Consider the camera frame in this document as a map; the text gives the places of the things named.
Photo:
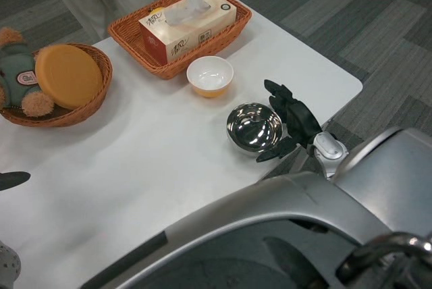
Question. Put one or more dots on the round wicker basket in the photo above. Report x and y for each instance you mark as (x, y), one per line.
(60, 117)

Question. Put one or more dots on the white and yellow ceramic bowl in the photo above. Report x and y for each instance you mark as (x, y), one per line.
(209, 74)

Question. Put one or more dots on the small yellow item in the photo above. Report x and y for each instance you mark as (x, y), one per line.
(157, 10)

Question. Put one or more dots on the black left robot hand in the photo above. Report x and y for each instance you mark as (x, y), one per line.
(13, 180)

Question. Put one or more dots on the brown teddy bear plush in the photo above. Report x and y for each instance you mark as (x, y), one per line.
(17, 73)

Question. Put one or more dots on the silver robot chest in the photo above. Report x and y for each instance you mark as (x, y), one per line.
(253, 208)

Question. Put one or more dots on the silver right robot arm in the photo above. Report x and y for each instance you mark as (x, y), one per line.
(388, 174)

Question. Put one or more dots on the person in black jacket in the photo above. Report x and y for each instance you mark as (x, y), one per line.
(101, 2)

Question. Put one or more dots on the white tissue sheet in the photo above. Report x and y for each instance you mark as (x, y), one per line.
(192, 2)

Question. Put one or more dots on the shiny metal bowl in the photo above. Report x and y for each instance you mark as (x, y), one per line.
(253, 130)

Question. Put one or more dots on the beige and red tissue box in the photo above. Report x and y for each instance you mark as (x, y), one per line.
(189, 37)

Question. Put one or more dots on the orange round disc lid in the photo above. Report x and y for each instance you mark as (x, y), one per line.
(69, 76)

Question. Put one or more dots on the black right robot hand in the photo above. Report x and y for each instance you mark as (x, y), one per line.
(302, 122)

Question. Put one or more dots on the rectangular wicker basket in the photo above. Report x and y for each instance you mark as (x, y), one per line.
(128, 40)

